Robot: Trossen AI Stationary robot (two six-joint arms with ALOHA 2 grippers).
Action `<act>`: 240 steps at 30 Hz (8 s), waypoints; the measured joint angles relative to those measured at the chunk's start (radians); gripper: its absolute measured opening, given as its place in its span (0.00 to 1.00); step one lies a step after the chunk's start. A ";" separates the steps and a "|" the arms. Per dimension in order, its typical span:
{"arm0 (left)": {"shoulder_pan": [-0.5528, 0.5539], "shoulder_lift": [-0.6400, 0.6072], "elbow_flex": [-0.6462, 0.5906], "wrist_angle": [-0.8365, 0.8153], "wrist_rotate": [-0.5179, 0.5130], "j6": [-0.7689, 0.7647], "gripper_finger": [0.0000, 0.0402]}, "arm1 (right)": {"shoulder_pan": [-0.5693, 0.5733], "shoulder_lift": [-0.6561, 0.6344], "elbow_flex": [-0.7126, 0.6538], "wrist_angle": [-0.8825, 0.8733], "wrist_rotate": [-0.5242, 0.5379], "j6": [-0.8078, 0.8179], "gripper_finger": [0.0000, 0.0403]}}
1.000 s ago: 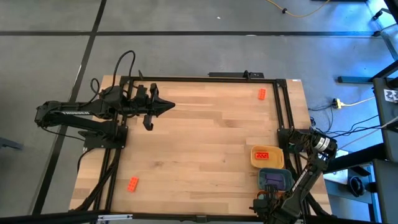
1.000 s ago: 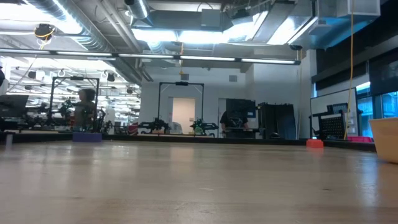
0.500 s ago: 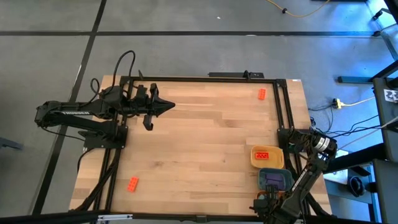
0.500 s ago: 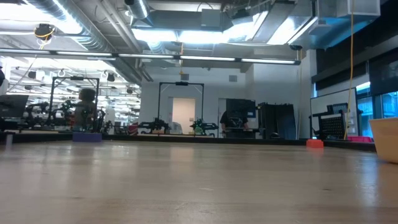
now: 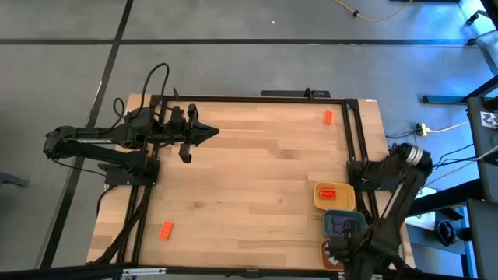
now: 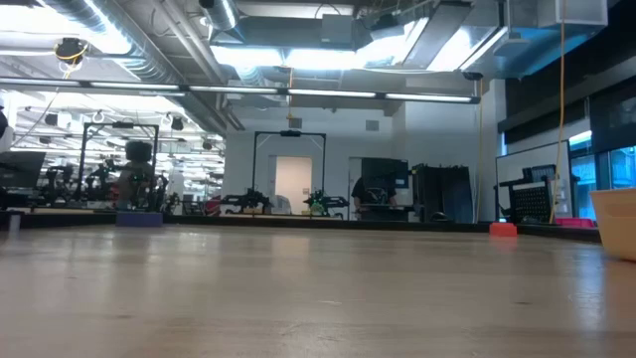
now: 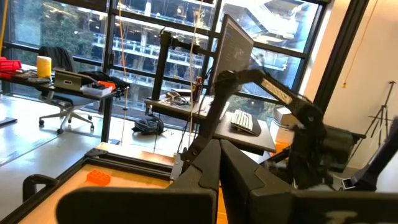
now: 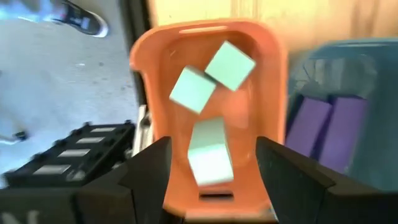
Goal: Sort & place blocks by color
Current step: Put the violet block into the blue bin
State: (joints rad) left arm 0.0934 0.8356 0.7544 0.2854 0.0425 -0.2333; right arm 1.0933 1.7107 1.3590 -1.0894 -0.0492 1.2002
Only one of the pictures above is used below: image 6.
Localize pink plastic bin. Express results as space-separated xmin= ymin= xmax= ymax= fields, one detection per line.
xmin=555 ymin=216 xmax=596 ymax=230

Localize black background station frame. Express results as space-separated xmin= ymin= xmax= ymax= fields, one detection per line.
xmin=251 ymin=129 xmax=328 ymax=219
xmin=78 ymin=121 xmax=161 ymax=213

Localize white whiteboard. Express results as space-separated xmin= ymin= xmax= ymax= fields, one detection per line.
xmin=495 ymin=139 xmax=572 ymax=223

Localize long LED light bar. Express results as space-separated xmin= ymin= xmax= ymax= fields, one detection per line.
xmin=0 ymin=76 xmax=482 ymax=105

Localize dark grey ceiling box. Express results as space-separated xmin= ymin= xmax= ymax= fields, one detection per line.
xmin=320 ymin=13 xmax=356 ymax=51

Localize black pegboard cart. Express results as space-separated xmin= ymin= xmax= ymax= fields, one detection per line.
xmin=493 ymin=164 xmax=558 ymax=224

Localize black computer monitor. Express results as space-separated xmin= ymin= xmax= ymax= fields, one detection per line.
xmin=0 ymin=150 xmax=48 ymax=191

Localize grey ceiling air unit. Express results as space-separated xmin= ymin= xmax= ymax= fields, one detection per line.
xmin=459 ymin=0 xmax=610 ymax=81

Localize black ceiling cable reel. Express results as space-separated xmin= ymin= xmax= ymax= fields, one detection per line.
xmin=53 ymin=36 xmax=91 ymax=67

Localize orange studded toy brick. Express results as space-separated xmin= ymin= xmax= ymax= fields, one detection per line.
xmin=489 ymin=222 xmax=519 ymax=238

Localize yellow plastic bin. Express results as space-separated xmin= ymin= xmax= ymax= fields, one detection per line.
xmin=589 ymin=187 xmax=636 ymax=263

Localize purple rectangular block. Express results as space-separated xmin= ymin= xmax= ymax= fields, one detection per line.
xmin=115 ymin=212 xmax=164 ymax=229

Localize silver ventilation duct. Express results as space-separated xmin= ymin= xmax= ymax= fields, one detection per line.
xmin=42 ymin=0 xmax=235 ymax=136

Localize black standing panels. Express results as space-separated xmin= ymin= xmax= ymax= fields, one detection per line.
xmin=410 ymin=163 xmax=474 ymax=224

